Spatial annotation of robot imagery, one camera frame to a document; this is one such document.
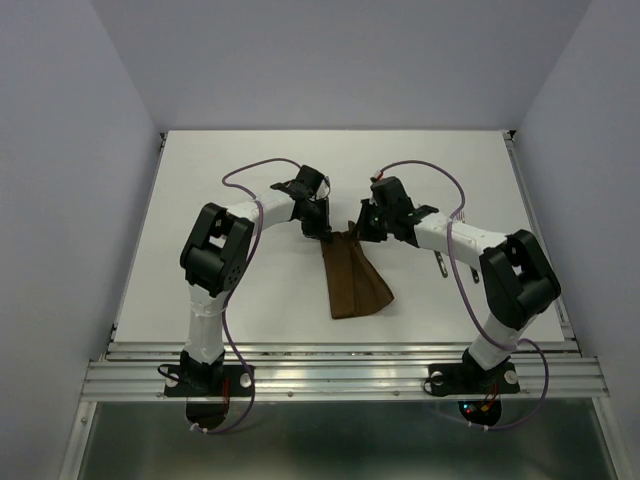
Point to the silver fork dark handle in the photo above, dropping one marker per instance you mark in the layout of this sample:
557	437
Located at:
475	275

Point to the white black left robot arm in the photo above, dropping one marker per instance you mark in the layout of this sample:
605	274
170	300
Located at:
216	256

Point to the brown cloth napkin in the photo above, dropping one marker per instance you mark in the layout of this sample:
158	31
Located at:
355	287

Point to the aluminium rail frame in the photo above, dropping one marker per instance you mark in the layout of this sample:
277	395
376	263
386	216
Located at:
348	411

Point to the silver knife dark handle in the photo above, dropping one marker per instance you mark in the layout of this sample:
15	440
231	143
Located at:
441	264

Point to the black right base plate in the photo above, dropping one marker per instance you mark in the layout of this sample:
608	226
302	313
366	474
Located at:
445	379

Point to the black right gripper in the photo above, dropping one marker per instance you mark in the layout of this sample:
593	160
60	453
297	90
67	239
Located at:
361	230

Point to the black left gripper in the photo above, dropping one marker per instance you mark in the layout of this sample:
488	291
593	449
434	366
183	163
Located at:
323	229

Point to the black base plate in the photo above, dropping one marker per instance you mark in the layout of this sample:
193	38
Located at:
445	379
228	381

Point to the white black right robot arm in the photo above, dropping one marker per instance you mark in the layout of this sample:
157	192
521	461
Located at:
518	280

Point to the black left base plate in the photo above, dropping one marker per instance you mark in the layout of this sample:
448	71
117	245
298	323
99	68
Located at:
228	381

